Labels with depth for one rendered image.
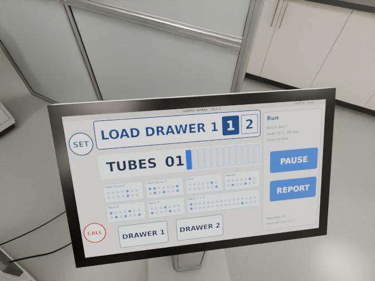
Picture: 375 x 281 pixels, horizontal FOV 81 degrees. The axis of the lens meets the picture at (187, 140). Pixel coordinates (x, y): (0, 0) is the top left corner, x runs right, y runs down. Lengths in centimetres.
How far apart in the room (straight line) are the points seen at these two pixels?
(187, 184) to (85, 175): 18
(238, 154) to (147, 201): 19
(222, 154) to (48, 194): 157
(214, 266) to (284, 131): 110
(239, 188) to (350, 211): 154
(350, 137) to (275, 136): 200
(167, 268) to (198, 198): 102
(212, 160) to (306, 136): 19
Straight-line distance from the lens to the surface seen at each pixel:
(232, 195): 45
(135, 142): 40
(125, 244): 48
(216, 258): 145
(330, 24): 229
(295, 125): 46
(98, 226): 47
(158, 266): 143
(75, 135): 42
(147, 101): 39
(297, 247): 165
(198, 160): 41
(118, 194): 43
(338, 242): 179
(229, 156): 42
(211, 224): 47
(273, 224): 51
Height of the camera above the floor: 144
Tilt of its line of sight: 50 degrees down
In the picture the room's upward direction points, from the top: 2 degrees clockwise
